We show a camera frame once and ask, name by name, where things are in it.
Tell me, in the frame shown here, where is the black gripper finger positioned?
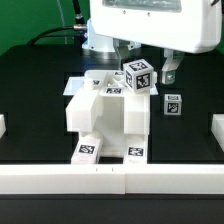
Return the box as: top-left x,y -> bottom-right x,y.
113,39 -> 141,66
161,49 -> 184,84

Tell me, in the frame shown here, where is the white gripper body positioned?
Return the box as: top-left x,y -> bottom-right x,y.
90,0 -> 222,53

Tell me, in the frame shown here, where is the white tagged cube nut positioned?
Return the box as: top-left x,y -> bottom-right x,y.
164,94 -> 182,116

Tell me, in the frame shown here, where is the white chair back frame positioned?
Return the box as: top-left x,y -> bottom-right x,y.
66,70 -> 157,133

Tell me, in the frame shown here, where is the white chair seat part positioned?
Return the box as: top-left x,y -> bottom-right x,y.
79,87 -> 150,157

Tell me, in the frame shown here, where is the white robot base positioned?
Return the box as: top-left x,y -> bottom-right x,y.
82,20 -> 117,60

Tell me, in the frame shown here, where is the white part at right edge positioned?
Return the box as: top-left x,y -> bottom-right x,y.
211,114 -> 224,152

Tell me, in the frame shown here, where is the white part at edge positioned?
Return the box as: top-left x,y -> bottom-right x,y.
0,114 -> 6,139
211,114 -> 224,152

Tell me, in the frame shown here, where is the white part at left edge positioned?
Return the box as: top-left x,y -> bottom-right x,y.
0,114 -> 6,139

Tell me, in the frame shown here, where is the black cable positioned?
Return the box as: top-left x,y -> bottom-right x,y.
26,0 -> 88,46

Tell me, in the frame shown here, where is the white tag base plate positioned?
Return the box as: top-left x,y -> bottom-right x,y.
63,77 -> 84,96

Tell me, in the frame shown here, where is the white front fence rail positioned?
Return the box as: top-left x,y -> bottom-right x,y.
0,164 -> 224,194

